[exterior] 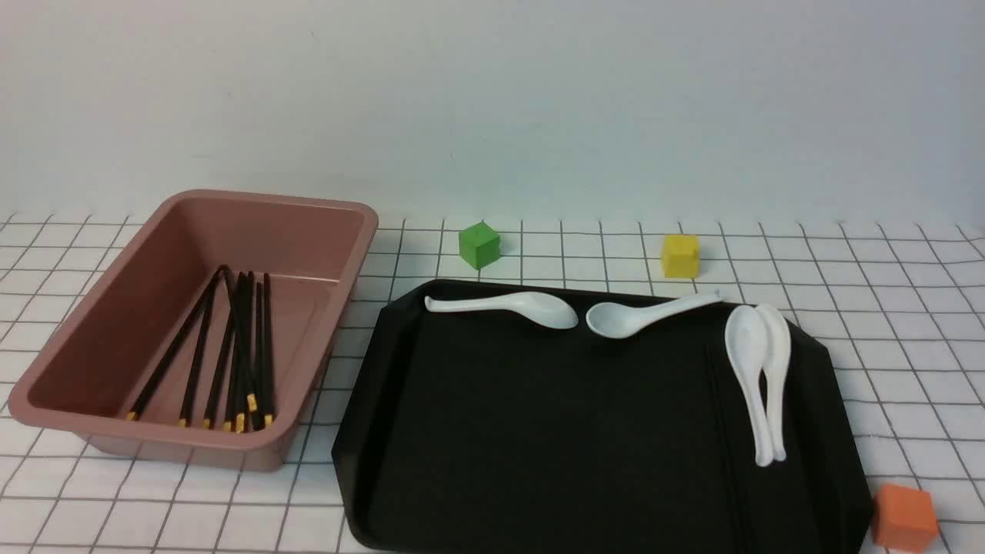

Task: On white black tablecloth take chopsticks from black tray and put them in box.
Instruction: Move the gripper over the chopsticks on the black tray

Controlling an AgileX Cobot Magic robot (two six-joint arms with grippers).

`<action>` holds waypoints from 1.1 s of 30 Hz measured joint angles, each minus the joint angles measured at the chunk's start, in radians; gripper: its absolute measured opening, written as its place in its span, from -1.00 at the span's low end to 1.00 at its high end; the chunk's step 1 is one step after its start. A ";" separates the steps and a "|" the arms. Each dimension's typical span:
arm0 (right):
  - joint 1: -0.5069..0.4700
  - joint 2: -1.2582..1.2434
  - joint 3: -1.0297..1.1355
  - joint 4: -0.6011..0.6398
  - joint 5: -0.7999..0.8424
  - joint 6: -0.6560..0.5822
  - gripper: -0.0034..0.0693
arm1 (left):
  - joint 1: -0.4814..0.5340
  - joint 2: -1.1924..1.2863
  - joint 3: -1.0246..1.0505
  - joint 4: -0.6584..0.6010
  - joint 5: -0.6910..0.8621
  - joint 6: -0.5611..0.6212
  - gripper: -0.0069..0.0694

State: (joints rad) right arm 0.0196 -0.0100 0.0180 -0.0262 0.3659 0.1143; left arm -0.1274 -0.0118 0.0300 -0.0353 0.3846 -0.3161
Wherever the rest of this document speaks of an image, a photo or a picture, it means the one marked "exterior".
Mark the white spoon far left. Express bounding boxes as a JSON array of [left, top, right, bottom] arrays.
[[423, 291, 579, 330]]

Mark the black chopstick leftmost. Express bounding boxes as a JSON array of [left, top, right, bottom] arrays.
[[124, 265, 225, 421]]

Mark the black chopstick crossing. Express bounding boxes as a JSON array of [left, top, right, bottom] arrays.
[[218, 265, 258, 432]]

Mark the orange cube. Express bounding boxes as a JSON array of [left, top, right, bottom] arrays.
[[872, 483, 939, 553]]

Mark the white spoon centre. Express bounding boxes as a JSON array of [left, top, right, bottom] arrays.
[[586, 293, 723, 339]]

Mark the white spoon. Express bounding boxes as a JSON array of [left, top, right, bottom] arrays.
[[724, 305, 773, 467], [756, 304, 792, 462], [423, 291, 579, 330], [586, 293, 723, 339]]

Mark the black plastic tray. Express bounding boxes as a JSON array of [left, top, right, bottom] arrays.
[[332, 279, 875, 553]]

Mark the white spoon right inner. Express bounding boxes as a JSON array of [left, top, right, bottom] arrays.
[[724, 305, 773, 467]]

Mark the pink plastic bin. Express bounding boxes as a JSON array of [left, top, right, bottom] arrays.
[[9, 190, 379, 471]]

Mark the white spoon right outer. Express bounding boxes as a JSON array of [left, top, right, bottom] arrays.
[[756, 304, 792, 462]]

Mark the yellow cube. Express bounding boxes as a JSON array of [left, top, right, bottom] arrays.
[[661, 234, 700, 280]]

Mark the green cube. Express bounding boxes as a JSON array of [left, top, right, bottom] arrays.
[[458, 221, 502, 270]]

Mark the black chopstick rightmost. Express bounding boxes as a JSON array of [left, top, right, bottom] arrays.
[[262, 273, 275, 428]]

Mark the black chopstick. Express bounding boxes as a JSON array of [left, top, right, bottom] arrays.
[[251, 283, 265, 431], [262, 273, 275, 428], [225, 272, 250, 434], [202, 307, 236, 432], [177, 284, 217, 428], [124, 265, 225, 421]]

